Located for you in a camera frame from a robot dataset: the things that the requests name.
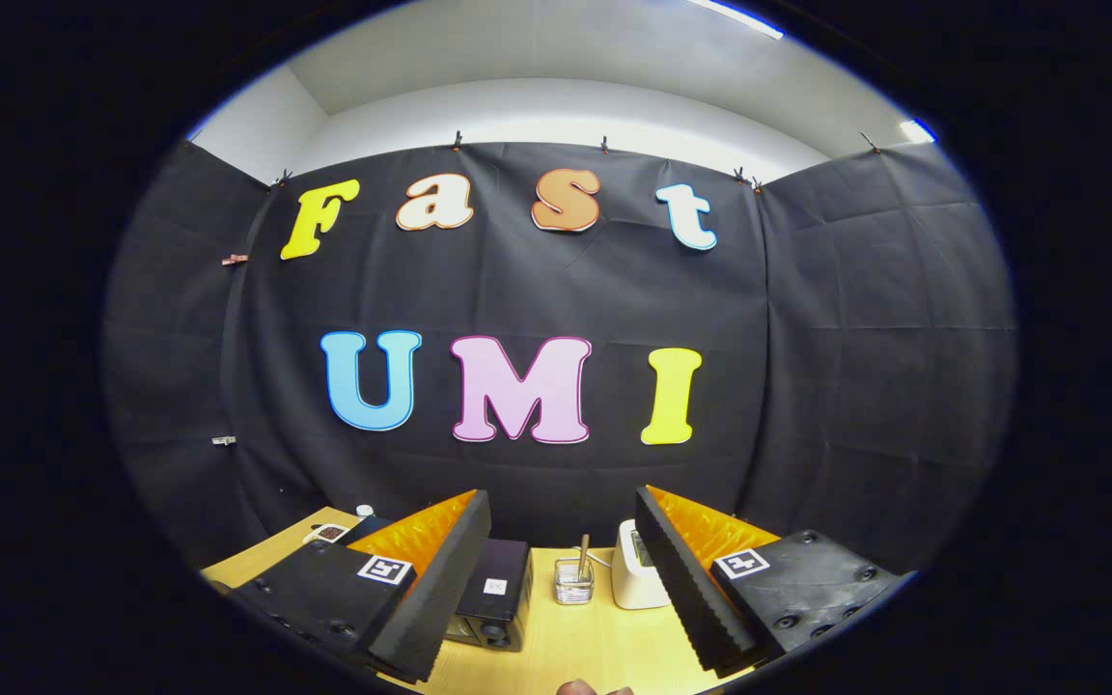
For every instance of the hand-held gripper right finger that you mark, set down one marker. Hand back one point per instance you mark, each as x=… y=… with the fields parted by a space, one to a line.
x=681 y=579

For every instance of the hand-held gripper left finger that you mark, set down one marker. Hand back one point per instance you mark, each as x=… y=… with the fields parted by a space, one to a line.
x=440 y=579

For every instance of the black toaster oven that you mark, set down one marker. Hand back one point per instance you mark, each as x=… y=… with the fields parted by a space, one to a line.
x=498 y=579

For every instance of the white bread toaster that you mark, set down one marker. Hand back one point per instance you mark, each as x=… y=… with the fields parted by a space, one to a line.
x=631 y=574

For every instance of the black backdrop cloth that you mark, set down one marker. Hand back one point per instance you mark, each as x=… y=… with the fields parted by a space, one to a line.
x=537 y=280

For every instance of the row of black cloth clips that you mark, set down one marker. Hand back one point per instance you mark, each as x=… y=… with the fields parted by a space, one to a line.
x=457 y=141

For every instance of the short ceiling light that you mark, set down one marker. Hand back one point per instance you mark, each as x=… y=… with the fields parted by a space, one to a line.
x=917 y=131

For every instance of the long ceiling light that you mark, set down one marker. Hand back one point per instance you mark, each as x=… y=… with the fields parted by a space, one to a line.
x=735 y=17

